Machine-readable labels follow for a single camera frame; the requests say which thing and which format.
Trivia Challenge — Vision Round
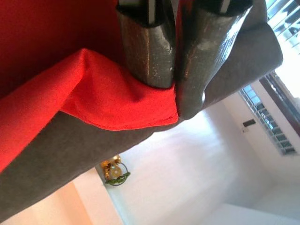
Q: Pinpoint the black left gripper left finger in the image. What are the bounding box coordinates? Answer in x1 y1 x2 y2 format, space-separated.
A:
116 0 177 89

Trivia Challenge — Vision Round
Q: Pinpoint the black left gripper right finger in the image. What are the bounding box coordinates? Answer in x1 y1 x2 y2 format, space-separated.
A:
175 0 254 120

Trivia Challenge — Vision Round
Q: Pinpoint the red pillow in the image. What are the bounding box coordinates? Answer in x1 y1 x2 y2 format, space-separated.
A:
0 0 180 175

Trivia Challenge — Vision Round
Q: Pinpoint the louvre window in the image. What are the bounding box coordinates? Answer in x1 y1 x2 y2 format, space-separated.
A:
266 0 300 47

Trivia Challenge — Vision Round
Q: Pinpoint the golden hanging ornament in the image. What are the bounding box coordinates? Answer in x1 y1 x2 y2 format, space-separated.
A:
100 154 131 187

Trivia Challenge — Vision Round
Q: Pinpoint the wall switch panel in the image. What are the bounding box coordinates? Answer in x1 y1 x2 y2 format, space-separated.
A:
242 119 256 133

